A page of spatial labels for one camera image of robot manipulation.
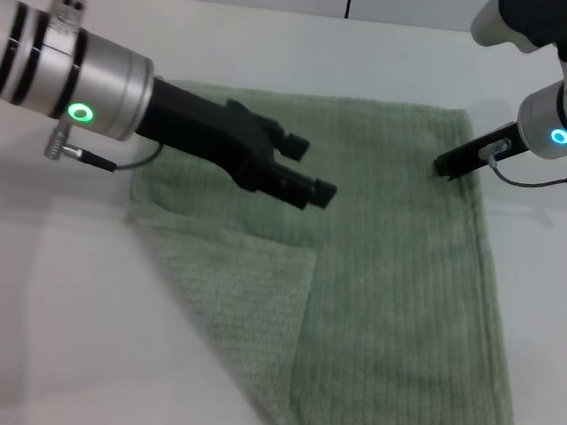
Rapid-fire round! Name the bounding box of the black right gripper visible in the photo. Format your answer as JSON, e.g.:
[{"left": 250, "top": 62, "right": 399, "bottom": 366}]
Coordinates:
[{"left": 431, "top": 113, "right": 529, "bottom": 189}]

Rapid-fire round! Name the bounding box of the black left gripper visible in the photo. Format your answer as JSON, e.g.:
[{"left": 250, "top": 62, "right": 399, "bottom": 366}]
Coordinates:
[{"left": 132, "top": 75, "right": 348, "bottom": 215}]

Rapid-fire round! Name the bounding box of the green ribbed towel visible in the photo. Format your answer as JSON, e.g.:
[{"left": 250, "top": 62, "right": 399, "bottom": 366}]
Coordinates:
[{"left": 106, "top": 75, "right": 550, "bottom": 425}]

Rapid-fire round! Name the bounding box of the grey right arm cable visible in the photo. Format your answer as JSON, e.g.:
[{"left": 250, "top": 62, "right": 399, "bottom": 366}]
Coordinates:
[{"left": 475, "top": 134, "right": 567, "bottom": 192}]

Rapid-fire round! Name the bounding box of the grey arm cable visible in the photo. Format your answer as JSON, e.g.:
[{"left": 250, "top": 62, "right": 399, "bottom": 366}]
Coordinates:
[
  {"left": 475, "top": 134, "right": 567, "bottom": 192},
  {"left": 42, "top": 118, "right": 168, "bottom": 179}
]

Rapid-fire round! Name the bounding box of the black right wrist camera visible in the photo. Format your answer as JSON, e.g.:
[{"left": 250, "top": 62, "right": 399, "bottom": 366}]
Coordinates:
[{"left": 493, "top": 0, "right": 567, "bottom": 63}]

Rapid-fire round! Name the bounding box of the grey left arm cable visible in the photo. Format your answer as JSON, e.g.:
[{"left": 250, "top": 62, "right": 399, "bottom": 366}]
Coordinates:
[{"left": 42, "top": 118, "right": 168, "bottom": 179}]

